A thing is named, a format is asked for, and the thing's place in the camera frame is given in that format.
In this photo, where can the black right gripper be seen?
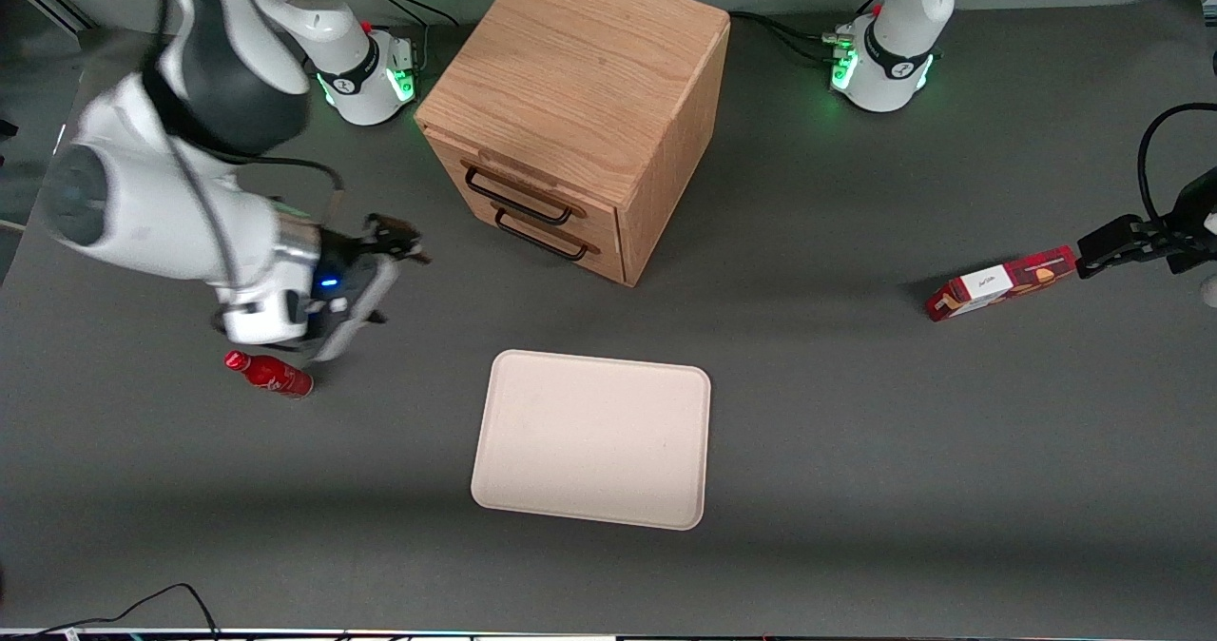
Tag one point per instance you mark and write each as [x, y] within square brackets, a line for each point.
[350, 259]

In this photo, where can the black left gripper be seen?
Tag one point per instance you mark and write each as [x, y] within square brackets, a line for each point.
[1196, 226]

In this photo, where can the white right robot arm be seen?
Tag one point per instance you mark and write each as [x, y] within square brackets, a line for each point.
[152, 203]

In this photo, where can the red snack box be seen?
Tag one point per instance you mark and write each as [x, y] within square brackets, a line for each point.
[998, 284]

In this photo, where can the red bottle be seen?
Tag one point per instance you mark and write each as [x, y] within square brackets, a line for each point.
[271, 375]

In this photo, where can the oak wooden cabinet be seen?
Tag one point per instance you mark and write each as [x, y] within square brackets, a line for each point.
[580, 70]

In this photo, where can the beige plastic tray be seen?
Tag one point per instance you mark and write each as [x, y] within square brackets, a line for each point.
[599, 441]

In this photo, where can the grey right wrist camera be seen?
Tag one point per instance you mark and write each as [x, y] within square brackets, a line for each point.
[366, 303]

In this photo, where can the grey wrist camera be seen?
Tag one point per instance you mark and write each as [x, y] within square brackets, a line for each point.
[366, 303]
[1210, 291]

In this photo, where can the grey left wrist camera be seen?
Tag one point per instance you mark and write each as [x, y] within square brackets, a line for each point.
[1210, 291]

